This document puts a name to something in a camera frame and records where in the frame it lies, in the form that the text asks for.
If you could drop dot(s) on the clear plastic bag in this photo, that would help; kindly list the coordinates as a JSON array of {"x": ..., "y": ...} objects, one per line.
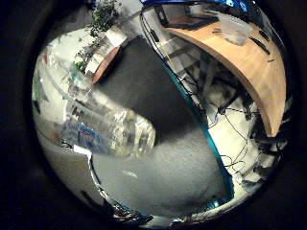
[{"x": 235, "y": 32}]

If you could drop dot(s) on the green leafy plant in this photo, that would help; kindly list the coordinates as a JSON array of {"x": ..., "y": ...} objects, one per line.
[{"x": 100, "y": 22}]

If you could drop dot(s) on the black laptop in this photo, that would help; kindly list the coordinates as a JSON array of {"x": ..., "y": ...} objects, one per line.
[{"x": 182, "y": 20}]

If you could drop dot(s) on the light wooden desk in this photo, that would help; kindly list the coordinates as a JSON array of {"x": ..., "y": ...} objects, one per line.
[{"x": 249, "y": 67}]

